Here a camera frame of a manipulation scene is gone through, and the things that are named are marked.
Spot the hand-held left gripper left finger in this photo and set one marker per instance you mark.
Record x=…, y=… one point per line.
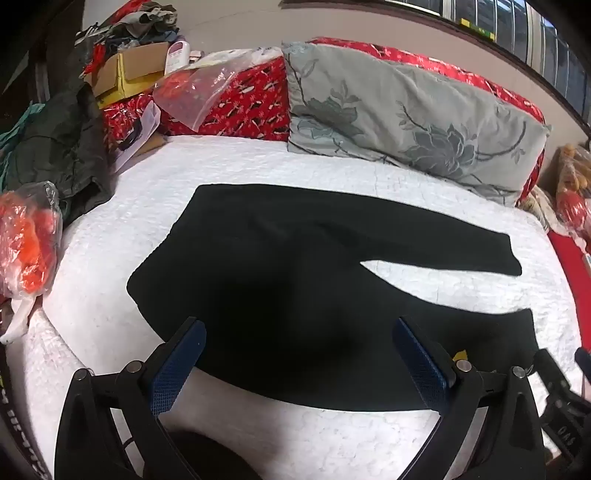
x=178, y=364

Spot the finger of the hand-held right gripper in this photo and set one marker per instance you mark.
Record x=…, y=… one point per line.
x=583, y=359
x=551, y=374

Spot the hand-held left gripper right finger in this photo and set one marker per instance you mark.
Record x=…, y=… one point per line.
x=421, y=364

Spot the black pants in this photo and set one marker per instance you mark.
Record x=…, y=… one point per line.
x=295, y=295

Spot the red snack bag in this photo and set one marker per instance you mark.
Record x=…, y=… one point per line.
x=572, y=184

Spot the white quilted bed blanket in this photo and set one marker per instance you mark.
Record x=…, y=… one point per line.
x=184, y=175

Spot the orange item in plastic bag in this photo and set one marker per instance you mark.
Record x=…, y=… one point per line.
x=27, y=240

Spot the white paper booklet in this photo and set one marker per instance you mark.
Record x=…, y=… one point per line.
x=136, y=134

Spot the grey floral pillow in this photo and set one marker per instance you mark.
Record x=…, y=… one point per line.
x=406, y=115

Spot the dark green jacket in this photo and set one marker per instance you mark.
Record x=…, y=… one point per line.
x=57, y=143

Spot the red floral quilt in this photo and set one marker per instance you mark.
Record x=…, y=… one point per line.
x=249, y=101

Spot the clear plastic bag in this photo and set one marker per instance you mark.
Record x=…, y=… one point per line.
x=196, y=92

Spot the cardboard box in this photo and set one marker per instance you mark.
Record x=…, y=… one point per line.
x=127, y=71

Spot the white and pink bottle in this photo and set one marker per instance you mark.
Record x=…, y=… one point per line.
x=178, y=55

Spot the window with bars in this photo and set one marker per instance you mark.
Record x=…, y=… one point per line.
x=521, y=32

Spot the pile of clothes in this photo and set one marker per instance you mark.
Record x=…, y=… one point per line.
x=134, y=23

